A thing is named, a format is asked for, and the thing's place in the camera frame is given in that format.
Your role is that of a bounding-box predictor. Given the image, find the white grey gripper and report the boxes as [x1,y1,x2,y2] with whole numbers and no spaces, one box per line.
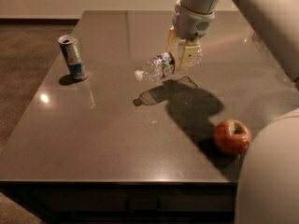
[166,0,215,70]

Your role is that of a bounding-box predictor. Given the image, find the clear plastic water bottle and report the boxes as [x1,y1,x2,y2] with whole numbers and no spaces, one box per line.
[134,50,204,82]

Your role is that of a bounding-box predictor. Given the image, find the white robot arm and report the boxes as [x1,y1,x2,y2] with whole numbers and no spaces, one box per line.
[172,0,299,224]

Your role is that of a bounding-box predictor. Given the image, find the red apple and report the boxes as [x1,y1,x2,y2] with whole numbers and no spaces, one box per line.
[214,119,252,156]

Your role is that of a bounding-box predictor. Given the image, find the silver blue energy drink can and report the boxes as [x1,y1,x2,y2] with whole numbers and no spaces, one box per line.
[58,35,87,81]

